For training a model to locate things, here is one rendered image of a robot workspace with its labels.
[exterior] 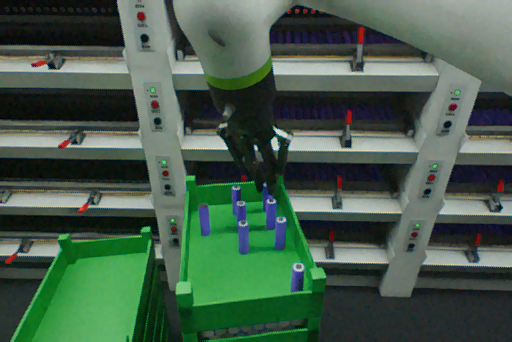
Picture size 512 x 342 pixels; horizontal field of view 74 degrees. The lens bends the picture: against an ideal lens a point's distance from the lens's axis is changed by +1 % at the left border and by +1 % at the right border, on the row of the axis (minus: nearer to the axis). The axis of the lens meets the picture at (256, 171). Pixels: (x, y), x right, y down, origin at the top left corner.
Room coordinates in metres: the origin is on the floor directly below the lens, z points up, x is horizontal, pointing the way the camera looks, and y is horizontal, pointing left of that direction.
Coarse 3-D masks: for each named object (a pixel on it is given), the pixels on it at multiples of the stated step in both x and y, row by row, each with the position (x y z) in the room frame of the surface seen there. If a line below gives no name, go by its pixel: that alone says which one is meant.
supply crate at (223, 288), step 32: (192, 192) 0.57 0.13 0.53; (224, 192) 0.60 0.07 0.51; (256, 192) 0.61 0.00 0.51; (192, 224) 0.53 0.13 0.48; (224, 224) 0.53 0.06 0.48; (256, 224) 0.53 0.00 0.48; (288, 224) 0.52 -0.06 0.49; (192, 256) 0.44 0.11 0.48; (224, 256) 0.44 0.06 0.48; (256, 256) 0.44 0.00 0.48; (288, 256) 0.44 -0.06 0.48; (192, 288) 0.31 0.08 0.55; (224, 288) 0.37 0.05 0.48; (256, 288) 0.37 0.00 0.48; (288, 288) 0.37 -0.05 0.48; (320, 288) 0.32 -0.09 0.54; (192, 320) 0.30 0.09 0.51; (224, 320) 0.30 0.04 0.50; (256, 320) 0.31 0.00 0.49
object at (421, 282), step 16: (336, 272) 0.82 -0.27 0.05; (352, 272) 0.82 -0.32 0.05; (368, 272) 0.82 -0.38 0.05; (432, 272) 0.82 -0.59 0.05; (448, 272) 0.82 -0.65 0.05; (464, 272) 0.82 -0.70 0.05; (480, 272) 0.82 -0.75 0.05; (448, 288) 0.80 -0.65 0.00; (464, 288) 0.80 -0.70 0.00; (480, 288) 0.79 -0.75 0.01; (496, 288) 0.79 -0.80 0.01
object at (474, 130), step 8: (472, 128) 0.81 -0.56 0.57; (480, 128) 0.81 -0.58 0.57; (488, 128) 0.81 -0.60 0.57; (496, 128) 0.81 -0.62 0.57; (504, 128) 0.81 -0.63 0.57; (472, 136) 0.80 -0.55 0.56; (480, 136) 0.80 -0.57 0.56; (488, 136) 0.80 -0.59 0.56; (496, 136) 0.80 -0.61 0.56; (504, 136) 0.80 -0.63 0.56
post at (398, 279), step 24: (456, 72) 0.76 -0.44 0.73; (432, 96) 0.77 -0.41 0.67; (432, 120) 0.76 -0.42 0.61; (432, 144) 0.76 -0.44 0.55; (456, 144) 0.76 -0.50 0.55; (408, 168) 0.80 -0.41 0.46; (408, 192) 0.77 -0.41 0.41; (408, 216) 0.76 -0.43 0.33; (432, 216) 0.76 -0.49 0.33; (408, 264) 0.76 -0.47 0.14; (384, 288) 0.76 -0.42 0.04; (408, 288) 0.76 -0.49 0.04
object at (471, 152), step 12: (480, 96) 0.93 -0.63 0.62; (492, 96) 0.93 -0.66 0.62; (504, 96) 0.93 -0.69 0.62; (468, 144) 0.79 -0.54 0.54; (480, 144) 0.79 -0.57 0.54; (492, 144) 0.79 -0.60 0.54; (504, 144) 0.79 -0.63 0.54; (468, 156) 0.76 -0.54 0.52; (480, 156) 0.76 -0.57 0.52; (492, 156) 0.76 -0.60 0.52; (504, 156) 0.76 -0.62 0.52
